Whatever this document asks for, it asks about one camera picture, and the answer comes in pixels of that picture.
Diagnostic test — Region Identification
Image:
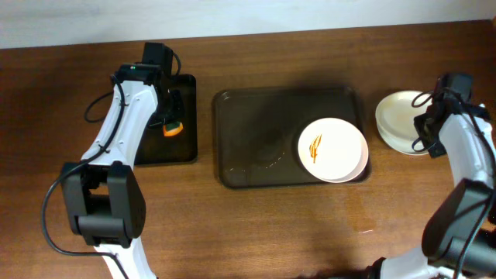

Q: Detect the large brown tray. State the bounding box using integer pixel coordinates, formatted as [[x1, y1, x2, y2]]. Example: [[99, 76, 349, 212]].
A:
[[212, 86, 365, 189]]

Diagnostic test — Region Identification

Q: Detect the white plate back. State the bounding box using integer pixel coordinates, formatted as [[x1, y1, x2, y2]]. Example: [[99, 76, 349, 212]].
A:
[[375, 91, 432, 146]]

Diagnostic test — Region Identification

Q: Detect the small black tray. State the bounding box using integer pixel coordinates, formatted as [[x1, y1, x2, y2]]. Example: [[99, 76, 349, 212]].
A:
[[135, 74, 198, 166]]

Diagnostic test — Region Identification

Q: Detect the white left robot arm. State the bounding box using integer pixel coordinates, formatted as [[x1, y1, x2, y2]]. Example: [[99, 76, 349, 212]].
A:
[[57, 43, 184, 278]]

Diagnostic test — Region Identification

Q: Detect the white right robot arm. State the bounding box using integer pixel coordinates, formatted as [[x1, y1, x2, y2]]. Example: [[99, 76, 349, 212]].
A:
[[360, 73, 495, 279]]

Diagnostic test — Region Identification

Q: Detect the white plate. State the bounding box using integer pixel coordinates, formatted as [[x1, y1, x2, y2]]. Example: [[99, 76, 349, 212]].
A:
[[297, 118, 369, 184], [377, 127, 428, 156], [375, 91, 432, 146]]

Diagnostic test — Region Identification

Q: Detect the green orange sponge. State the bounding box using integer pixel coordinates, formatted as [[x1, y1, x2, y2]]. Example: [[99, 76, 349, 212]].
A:
[[163, 121, 184, 137]]

